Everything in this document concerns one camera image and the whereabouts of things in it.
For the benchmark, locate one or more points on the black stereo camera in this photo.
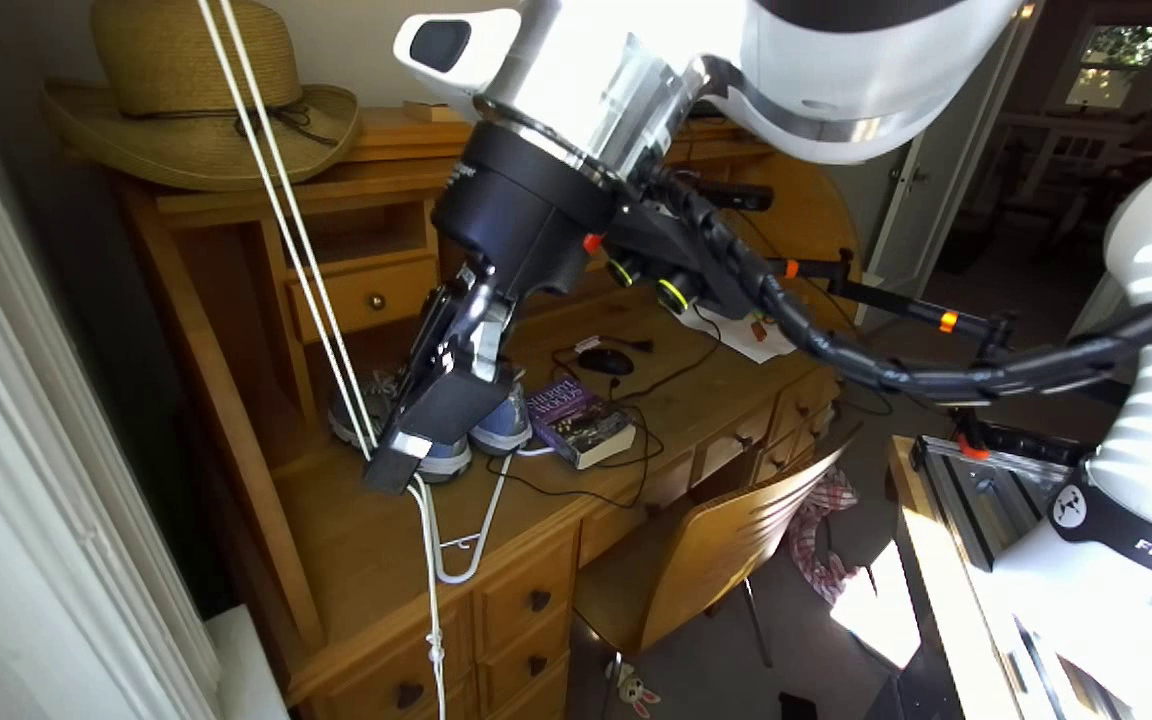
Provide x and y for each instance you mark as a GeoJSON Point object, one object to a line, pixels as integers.
{"type": "Point", "coordinates": [743, 196]}

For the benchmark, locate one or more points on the purple paperback book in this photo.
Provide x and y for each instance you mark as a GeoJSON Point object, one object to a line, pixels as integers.
{"type": "Point", "coordinates": [581, 422]}

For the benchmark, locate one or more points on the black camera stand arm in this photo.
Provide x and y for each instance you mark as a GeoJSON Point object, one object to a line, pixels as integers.
{"type": "Point", "coordinates": [898, 307]}

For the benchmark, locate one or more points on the white paper sheet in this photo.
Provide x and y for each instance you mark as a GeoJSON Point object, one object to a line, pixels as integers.
{"type": "Point", "coordinates": [748, 343]}

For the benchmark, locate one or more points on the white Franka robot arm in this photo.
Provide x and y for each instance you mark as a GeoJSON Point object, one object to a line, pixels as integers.
{"type": "Point", "coordinates": [870, 67]}

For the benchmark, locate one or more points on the straw sun hat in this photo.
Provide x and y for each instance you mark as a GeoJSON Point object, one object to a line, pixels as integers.
{"type": "Point", "coordinates": [161, 82]}

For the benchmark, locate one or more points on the wooden roll-top desk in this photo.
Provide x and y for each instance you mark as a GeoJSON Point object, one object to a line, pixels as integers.
{"type": "Point", "coordinates": [361, 561]}

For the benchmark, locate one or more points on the wooden chair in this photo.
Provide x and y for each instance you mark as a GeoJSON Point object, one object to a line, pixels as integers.
{"type": "Point", "coordinates": [710, 544]}

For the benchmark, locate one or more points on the white door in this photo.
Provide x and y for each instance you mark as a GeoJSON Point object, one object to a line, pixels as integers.
{"type": "Point", "coordinates": [921, 214]}

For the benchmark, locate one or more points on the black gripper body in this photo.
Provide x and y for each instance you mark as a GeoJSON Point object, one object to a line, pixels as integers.
{"type": "Point", "coordinates": [521, 214]}

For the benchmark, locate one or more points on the white box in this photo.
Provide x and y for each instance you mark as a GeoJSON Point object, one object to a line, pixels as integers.
{"type": "Point", "coordinates": [248, 665]}

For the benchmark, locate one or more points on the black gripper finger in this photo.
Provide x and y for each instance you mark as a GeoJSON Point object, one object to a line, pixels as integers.
{"type": "Point", "coordinates": [438, 362]}
{"type": "Point", "coordinates": [491, 355]}

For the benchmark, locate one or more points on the white window frame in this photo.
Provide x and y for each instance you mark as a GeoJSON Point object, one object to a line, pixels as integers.
{"type": "Point", "coordinates": [31, 440]}

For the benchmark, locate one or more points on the background room window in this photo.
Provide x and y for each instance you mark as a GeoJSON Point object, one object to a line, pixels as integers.
{"type": "Point", "coordinates": [1117, 67]}

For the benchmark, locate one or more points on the patterned cloth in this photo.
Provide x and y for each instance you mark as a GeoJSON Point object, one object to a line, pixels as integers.
{"type": "Point", "coordinates": [817, 535]}

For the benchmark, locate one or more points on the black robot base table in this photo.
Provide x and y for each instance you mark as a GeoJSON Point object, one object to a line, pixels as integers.
{"type": "Point", "coordinates": [961, 584]}

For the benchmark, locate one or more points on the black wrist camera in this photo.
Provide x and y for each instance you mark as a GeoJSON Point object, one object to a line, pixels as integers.
{"type": "Point", "coordinates": [669, 260]}

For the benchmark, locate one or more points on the black computer mouse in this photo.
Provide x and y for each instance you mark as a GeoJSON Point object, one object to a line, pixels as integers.
{"type": "Point", "coordinates": [607, 362]}

